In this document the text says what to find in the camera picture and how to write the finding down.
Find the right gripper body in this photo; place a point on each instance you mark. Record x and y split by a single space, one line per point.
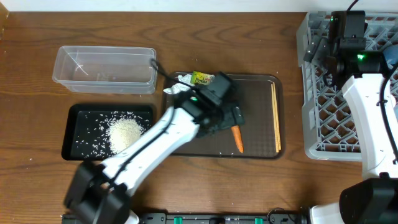
333 53

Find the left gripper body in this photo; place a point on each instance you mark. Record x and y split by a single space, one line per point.
217 109

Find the orange carrot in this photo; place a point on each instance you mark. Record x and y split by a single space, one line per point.
238 138

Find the yellow green snack wrapper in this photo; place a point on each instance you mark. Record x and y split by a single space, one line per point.
200 78

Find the white tissue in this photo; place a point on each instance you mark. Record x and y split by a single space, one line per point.
183 84

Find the wooden chopstick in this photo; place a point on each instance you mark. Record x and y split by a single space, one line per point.
276 119
273 117

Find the dark blue plate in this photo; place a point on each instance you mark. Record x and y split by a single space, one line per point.
391 55

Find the pile of white rice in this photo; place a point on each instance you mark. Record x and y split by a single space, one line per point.
124 133

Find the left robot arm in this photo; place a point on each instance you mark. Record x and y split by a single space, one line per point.
101 193

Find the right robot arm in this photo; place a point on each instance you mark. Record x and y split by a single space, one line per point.
364 78

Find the grey dishwasher rack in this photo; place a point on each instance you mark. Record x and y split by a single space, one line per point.
328 125

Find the dark brown serving tray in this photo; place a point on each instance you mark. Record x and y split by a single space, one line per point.
254 95

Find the black plastic tray bin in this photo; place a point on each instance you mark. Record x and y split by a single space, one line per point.
73 116

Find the clear plastic bin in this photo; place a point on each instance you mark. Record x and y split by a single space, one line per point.
105 69

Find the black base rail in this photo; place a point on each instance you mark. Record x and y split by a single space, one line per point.
272 218

